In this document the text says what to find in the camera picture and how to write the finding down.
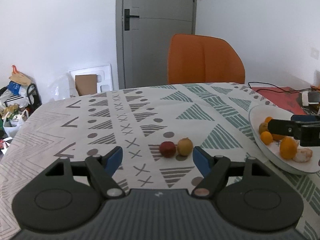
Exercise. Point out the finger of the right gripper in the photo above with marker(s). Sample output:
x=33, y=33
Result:
x=306, y=118
x=287, y=128

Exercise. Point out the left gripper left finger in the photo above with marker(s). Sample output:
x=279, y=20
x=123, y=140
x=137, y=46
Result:
x=101, y=169

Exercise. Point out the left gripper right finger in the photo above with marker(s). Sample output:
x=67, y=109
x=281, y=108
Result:
x=214, y=171

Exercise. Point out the large orange tangerine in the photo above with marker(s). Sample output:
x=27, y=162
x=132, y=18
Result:
x=277, y=137

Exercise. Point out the peeled pomelo segment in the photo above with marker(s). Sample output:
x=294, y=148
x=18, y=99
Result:
x=303, y=155

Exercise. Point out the small orange kumquat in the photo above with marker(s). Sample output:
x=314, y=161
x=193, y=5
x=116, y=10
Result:
x=266, y=137

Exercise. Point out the yellow-brown round fruit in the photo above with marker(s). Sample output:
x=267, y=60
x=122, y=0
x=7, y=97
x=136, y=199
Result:
x=184, y=147

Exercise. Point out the small red fruit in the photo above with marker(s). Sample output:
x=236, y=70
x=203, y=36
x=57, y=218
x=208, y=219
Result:
x=167, y=149

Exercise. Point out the orange tangerine on plate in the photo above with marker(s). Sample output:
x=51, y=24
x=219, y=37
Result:
x=288, y=148

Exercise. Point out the white power adapter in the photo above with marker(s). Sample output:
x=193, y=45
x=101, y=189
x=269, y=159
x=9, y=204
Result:
x=310, y=98

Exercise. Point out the red orange mat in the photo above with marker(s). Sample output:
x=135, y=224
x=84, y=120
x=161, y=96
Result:
x=281, y=97

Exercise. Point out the small yellow kumquat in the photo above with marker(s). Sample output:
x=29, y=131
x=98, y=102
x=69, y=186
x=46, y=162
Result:
x=268, y=119

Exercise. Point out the greenish brown fruit on plate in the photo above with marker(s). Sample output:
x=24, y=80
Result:
x=263, y=127

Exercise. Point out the white round plate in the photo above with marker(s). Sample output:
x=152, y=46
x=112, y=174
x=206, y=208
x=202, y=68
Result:
x=257, y=115

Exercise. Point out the patterned white tablecloth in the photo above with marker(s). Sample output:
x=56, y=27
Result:
x=213, y=116

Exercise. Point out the white foam board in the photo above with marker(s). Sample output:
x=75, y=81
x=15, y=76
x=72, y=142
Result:
x=104, y=76

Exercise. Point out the brown cardboard box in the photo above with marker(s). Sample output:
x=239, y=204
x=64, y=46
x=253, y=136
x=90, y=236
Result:
x=86, y=84

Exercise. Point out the pile of bags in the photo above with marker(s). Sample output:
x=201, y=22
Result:
x=19, y=99

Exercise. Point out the orange chair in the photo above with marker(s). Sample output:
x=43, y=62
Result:
x=200, y=59

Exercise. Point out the grey door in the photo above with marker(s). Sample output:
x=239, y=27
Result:
x=142, y=52

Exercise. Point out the wall socket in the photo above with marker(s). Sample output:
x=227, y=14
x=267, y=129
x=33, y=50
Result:
x=314, y=53

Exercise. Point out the black door handle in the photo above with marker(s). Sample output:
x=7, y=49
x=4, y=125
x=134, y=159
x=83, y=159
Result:
x=127, y=18

